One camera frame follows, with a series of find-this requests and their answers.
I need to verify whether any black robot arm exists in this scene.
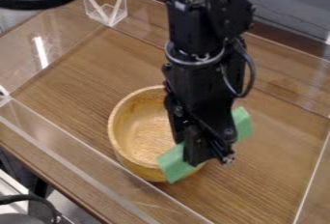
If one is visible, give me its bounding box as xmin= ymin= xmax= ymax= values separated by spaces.
xmin=163 ymin=0 xmax=257 ymax=166

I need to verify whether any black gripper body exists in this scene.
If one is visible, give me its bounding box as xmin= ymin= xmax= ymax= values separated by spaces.
xmin=165 ymin=42 xmax=255 ymax=122

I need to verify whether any clear acrylic corner bracket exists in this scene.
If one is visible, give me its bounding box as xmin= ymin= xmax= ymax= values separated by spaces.
xmin=83 ymin=0 xmax=128 ymax=27

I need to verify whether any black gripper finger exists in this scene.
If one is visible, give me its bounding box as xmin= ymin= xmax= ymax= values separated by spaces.
xmin=171 ymin=112 xmax=238 ymax=167

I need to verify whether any green rectangular block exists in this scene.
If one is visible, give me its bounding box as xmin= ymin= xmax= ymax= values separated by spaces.
xmin=157 ymin=106 xmax=253 ymax=183

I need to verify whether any black cable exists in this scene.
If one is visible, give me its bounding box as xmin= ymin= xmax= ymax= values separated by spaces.
xmin=0 ymin=194 xmax=66 ymax=224

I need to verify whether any light wooden bowl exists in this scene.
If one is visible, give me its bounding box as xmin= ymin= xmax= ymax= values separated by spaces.
xmin=107 ymin=85 xmax=177 ymax=182

